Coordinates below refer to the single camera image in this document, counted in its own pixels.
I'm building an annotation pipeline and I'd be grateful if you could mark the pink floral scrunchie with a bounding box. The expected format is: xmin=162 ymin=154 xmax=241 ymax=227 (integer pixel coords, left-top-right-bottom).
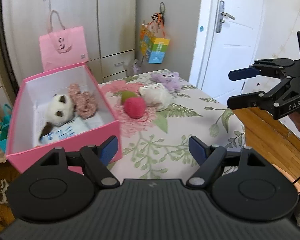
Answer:
xmin=68 ymin=83 xmax=98 ymax=120

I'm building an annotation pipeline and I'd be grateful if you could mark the white brown plush cat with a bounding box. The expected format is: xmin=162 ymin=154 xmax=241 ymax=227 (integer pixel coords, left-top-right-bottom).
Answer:
xmin=39 ymin=94 xmax=75 ymax=140

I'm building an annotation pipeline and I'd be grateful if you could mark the pink fuzzy strawberry plush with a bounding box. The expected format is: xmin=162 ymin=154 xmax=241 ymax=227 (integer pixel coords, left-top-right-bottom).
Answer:
xmin=123 ymin=97 xmax=146 ymax=119

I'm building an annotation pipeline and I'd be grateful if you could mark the green sponge egg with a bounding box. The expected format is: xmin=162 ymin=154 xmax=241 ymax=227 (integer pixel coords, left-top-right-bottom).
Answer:
xmin=121 ymin=90 xmax=138 ymax=105

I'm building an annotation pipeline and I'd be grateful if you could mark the purple plush doll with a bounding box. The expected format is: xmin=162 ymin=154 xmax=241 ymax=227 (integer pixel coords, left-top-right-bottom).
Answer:
xmin=151 ymin=72 xmax=181 ymax=93

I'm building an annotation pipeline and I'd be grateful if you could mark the floral tablecloth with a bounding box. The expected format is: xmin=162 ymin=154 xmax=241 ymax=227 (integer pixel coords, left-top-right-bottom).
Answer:
xmin=100 ymin=73 xmax=245 ymax=181

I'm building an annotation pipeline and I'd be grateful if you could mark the pink storage box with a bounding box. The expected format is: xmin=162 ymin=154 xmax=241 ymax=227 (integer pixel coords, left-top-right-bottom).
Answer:
xmin=5 ymin=64 xmax=121 ymax=173

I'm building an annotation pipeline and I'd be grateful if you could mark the white door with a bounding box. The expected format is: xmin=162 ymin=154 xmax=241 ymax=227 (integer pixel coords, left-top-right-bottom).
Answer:
xmin=189 ymin=0 xmax=264 ymax=104

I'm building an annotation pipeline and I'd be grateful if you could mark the teal plastic bag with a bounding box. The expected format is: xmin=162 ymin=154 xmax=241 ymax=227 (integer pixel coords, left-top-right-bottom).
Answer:
xmin=0 ymin=104 xmax=12 ymax=153

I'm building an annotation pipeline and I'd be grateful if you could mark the pair of shoes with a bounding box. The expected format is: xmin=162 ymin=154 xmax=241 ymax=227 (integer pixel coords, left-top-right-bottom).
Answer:
xmin=0 ymin=179 xmax=9 ymax=204

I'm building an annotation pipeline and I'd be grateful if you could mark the pink tote bag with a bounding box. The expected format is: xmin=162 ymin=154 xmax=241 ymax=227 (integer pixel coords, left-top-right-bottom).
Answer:
xmin=39 ymin=10 xmax=89 ymax=72

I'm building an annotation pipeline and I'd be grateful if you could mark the colourful paper gift bag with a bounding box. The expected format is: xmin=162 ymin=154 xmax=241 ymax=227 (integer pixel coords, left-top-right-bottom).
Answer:
xmin=140 ymin=24 xmax=170 ymax=64

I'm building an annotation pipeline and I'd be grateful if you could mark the grey wardrobe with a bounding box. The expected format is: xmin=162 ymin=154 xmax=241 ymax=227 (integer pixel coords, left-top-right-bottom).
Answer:
xmin=1 ymin=0 xmax=201 ymax=83

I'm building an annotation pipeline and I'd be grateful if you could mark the silver door handle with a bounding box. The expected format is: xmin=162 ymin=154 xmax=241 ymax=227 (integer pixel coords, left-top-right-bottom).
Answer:
xmin=216 ymin=1 xmax=235 ymax=33

